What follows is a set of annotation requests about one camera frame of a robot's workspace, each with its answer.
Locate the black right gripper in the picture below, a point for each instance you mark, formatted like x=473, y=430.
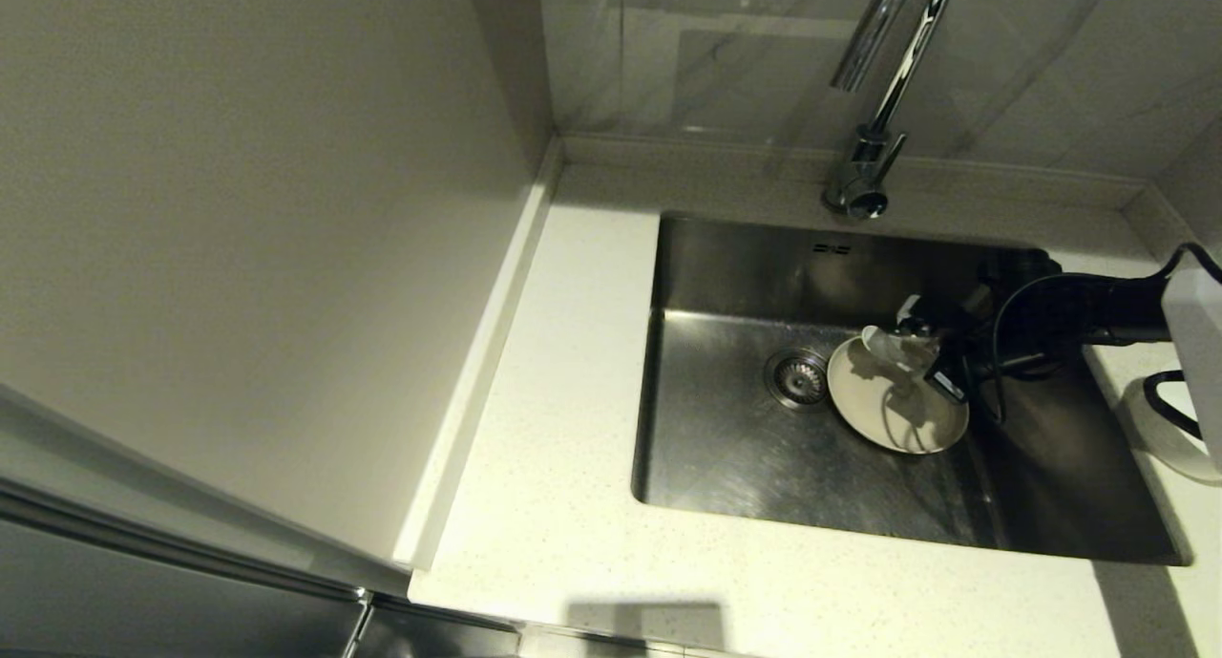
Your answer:
x=955, y=338

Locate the white ceramic soup spoon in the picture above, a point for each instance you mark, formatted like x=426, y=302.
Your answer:
x=893, y=345

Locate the cream round plate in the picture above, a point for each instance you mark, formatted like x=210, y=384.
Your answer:
x=888, y=410

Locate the white ceramic bowl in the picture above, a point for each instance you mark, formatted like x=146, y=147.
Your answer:
x=1160, y=438

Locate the stainless steel sink basin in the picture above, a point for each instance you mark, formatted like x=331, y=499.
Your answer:
x=745, y=467

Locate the round metal drain strainer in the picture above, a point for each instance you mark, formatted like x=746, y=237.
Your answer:
x=798, y=379

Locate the chrome gooseneck faucet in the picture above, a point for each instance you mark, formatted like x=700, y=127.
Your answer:
x=854, y=185

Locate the beige tall cabinet side panel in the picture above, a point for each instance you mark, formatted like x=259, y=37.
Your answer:
x=239, y=257

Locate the grey glossy cabinet front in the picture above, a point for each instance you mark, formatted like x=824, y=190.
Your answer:
x=143, y=591

